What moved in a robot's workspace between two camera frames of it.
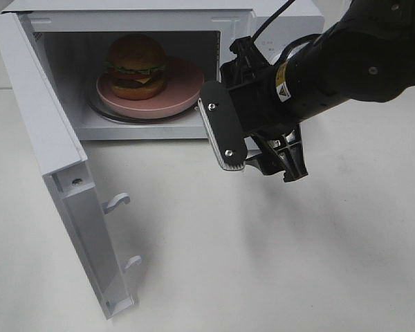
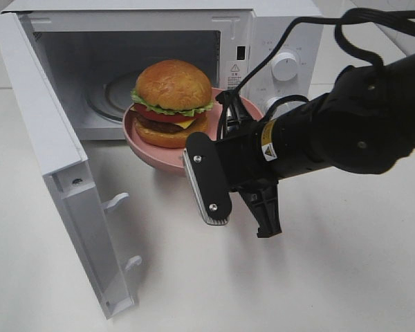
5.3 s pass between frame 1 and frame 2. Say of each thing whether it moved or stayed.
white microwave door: stayed
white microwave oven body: stayed
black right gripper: moved
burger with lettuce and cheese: moved
